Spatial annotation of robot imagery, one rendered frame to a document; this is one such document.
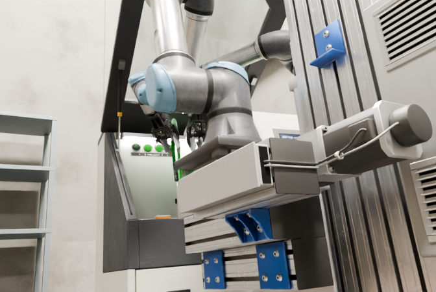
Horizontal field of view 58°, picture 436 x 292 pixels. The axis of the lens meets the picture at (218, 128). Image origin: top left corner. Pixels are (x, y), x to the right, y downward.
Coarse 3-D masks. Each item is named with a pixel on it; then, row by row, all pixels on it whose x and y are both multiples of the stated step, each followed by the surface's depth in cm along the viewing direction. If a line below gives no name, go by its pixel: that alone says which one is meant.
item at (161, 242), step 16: (144, 224) 135; (160, 224) 137; (176, 224) 139; (144, 240) 133; (160, 240) 135; (176, 240) 138; (144, 256) 132; (160, 256) 134; (176, 256) 136; (192, 256) 138
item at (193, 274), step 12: (144, 276) 129; (156, 276) 131; (168, 276) 132; (180, 276) 134; (192, 276) 135; (144, 288) 128; (156, 288) 130; (168, 288) 131; (180, 288) 133; (192, 288) 134
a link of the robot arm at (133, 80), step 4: (140, 72) 148; (144, 72) 147; (132, 76) 148; (136, 76) 145; (140, 76) 145; (144, 76) 146; (128, 80) 146; (132, 80) 145; (136, 80) 145; (140, 80) 144; (132, 84) 145; (132, 88) 147; (140, 104) 150
